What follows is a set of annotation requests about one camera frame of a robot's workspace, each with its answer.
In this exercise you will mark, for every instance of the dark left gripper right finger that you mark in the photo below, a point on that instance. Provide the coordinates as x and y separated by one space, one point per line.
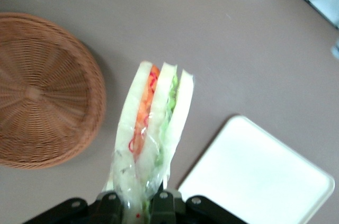
165 205

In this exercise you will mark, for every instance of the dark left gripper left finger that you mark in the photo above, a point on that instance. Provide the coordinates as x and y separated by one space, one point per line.
110 208

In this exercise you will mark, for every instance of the triangle sandwich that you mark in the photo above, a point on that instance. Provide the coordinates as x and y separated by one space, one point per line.
164 94

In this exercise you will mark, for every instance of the cream plastic tray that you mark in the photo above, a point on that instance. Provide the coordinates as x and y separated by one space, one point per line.
251 171

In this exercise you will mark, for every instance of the round brown wicker basket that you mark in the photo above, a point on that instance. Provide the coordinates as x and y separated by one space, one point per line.
39 91

